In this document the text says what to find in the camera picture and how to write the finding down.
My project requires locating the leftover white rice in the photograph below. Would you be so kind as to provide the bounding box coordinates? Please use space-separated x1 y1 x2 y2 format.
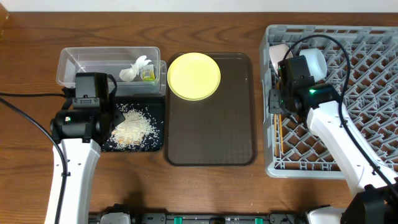
109 104 160 151

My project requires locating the light blue plastic bowl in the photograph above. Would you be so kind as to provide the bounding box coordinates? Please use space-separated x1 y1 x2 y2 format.
299 49 327 82

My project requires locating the white paper napkin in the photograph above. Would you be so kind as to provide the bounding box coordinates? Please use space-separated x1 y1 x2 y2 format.
119 55 152 82

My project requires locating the pink plastic bowl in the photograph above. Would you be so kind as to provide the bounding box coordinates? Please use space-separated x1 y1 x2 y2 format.
269 44 289 75

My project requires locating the silver green snack wrapper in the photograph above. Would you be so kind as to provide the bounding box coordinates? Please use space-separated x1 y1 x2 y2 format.
141 64 155 82

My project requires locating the yellow plastic plate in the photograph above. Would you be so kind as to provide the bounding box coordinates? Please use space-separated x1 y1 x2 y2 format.
167 52 221 101

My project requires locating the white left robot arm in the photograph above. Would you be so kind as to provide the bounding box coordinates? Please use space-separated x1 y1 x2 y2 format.
45 98 124 223

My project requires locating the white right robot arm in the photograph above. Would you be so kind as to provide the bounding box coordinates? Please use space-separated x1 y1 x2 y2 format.
269 83 397 223

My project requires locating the black food waste tray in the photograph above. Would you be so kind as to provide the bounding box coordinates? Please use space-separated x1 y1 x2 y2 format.
102 96 165 152

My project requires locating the clear plastic waste bin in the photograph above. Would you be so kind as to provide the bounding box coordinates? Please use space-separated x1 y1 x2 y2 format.
57 47 167 96

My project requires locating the grey plastic dishwasher rack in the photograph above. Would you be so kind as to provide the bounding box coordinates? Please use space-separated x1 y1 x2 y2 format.
259 25 397 179

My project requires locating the dark brown serving tray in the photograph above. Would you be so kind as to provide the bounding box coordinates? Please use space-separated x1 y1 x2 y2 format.
164 53 257 166

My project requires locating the black rail with green clips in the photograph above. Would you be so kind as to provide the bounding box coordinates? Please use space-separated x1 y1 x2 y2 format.
88 203 308 224

